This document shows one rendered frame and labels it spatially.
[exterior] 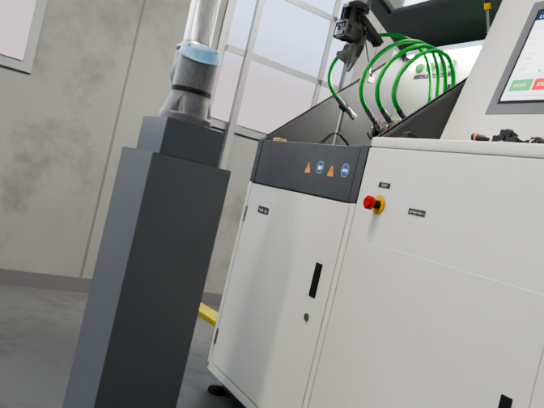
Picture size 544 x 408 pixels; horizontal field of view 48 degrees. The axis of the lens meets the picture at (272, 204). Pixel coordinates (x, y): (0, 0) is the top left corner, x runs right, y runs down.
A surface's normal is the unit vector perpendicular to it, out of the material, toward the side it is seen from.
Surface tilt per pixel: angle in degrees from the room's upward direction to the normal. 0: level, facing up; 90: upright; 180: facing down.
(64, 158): 90
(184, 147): 90
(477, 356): 90
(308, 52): 90
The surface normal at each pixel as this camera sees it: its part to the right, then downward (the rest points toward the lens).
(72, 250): 0.54, 0.14
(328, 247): -0.86, -0.19
